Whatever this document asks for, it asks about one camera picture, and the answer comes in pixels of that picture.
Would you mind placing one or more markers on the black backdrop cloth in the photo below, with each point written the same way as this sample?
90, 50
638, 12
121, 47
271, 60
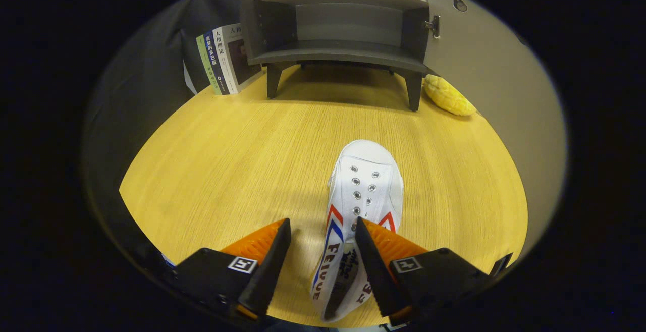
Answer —
151, 69

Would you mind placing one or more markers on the yellow plush toy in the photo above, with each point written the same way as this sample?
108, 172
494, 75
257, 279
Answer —
446, 97

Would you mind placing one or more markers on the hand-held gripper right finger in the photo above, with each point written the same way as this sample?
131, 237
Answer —
376, 271

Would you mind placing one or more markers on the white canvas shoe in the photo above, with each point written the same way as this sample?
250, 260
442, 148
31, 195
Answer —
371, 185

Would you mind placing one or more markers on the white cover book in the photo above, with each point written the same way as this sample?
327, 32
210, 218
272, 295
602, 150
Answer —
239, 54

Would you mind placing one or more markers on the green spine book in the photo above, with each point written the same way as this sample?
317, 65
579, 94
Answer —
206, 64

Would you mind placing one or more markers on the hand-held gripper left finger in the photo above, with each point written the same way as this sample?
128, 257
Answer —
267, 271

